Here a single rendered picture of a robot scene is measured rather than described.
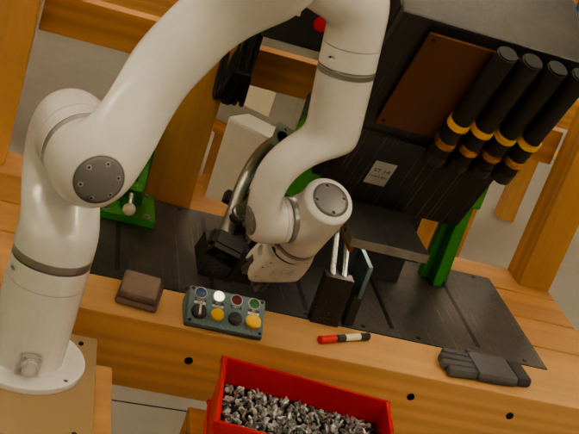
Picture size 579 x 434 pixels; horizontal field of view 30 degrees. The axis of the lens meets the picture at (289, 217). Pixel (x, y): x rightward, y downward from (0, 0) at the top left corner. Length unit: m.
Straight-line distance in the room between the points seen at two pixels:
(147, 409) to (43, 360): 1.73
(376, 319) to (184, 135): 0.62
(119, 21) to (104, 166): 1.06
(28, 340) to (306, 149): 0.50
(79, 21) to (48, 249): 1.01
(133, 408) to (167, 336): 1.38
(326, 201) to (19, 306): 0.49
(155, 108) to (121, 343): 0.64
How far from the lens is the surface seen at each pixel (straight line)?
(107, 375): 1.89
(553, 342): 2.57
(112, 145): 1.45
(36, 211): 1.58
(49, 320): 1.61
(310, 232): 1.69
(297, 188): 2.15
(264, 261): 1.81
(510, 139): 2.00
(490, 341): 2.39
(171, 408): 3.41
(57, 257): 1.56
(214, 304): 2.01
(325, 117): 1.63
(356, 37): 1.58
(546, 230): 2.76
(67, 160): 1.45
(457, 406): 2.18
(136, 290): 2.00
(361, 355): 2.11
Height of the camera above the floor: 1.86
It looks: 21 degrees down
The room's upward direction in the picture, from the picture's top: 19 degrees clockwise
